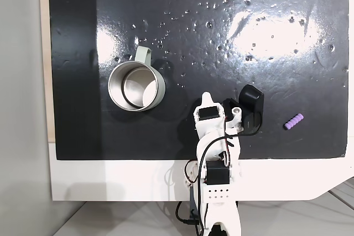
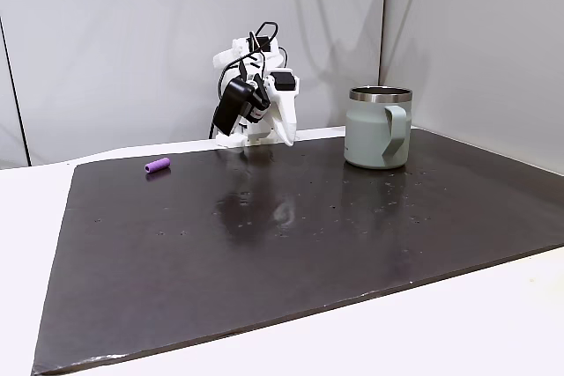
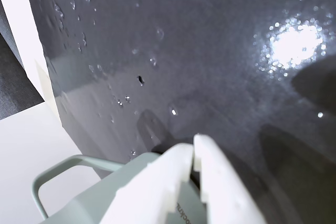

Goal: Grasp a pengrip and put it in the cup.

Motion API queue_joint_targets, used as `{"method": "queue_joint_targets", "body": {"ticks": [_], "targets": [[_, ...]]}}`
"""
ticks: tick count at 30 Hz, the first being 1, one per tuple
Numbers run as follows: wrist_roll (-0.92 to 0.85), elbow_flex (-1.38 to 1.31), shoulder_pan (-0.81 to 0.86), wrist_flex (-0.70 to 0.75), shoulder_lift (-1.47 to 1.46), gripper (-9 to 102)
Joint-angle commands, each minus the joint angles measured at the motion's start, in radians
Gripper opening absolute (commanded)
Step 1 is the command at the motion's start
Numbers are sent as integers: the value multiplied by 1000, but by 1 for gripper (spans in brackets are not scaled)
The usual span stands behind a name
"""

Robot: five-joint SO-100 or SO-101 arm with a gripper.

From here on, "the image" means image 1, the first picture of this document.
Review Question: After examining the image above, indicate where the black oval camera box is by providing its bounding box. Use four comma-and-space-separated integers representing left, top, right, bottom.
238, 83, 265, 137

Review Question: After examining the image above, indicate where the black mat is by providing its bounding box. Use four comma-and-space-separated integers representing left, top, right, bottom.
48, 0, 350, 161

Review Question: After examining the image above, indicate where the purple ribbed pen grip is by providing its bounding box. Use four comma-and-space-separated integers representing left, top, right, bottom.
284, 113, 305, 130

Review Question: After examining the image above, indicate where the steel cup grey handle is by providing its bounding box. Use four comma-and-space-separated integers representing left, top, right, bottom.
107, 45, 166, 112

